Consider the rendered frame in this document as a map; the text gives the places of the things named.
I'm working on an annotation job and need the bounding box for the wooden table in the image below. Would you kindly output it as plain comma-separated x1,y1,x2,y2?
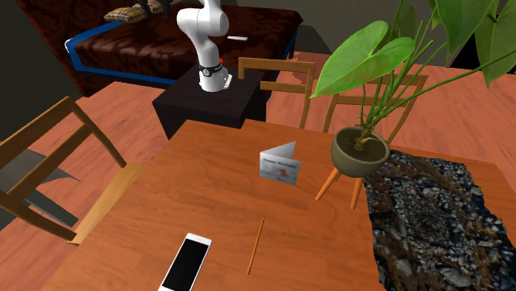
40,118,516,291

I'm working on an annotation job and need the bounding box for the dark robot stand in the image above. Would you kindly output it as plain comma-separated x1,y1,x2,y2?
151,64,270,141

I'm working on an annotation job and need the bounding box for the plaid pillow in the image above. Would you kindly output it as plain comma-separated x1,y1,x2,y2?
103,0,165,24

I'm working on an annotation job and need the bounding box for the dark rocky patterned mat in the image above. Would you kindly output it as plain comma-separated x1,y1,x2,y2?
364,148,516,291

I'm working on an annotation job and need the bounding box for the white phone black screen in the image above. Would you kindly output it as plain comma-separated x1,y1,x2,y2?
156,232,213,291

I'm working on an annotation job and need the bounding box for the white folded card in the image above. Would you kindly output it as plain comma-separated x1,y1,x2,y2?
259,141,303,186

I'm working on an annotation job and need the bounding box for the dark red bed blue frame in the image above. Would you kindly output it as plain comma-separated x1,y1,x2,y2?
16,0,304,98

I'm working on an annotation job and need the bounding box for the orange pencil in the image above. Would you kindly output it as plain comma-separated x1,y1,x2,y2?
246,216,266,277

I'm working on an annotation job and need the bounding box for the wooden chair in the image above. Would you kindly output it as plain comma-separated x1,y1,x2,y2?
236,56,317,131
322,74,429,146
0,95,149,247

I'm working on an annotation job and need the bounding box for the green potted plant on stand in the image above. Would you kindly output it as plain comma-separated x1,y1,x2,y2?
309,0,516,211

